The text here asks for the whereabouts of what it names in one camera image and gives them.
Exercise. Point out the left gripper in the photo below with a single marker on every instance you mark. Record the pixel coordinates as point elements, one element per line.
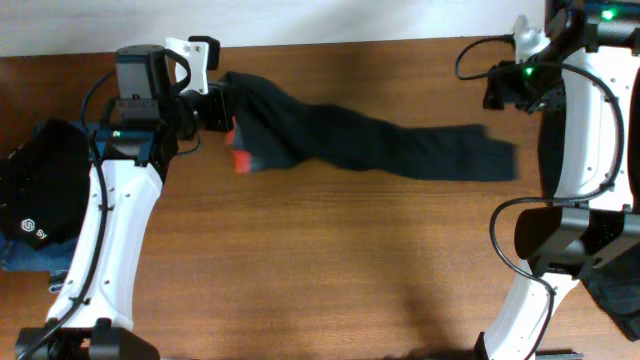
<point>218,93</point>

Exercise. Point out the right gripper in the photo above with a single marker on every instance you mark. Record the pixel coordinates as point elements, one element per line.
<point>501,89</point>

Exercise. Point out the black leggings red grey waistband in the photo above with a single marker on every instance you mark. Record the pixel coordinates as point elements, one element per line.
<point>273,130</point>

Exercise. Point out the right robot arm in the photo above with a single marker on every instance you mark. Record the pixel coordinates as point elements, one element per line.
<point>583,63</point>

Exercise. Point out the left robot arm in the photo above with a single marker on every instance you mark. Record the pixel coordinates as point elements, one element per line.
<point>164,96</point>

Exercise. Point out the folded black shirt with logo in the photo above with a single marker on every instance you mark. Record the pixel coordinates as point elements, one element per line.
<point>45,186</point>

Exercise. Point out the black garment pile right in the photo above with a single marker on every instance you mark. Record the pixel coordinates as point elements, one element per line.
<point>615,287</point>

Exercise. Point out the folded blue jeans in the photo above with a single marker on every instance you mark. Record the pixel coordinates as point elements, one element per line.
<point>54,259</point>

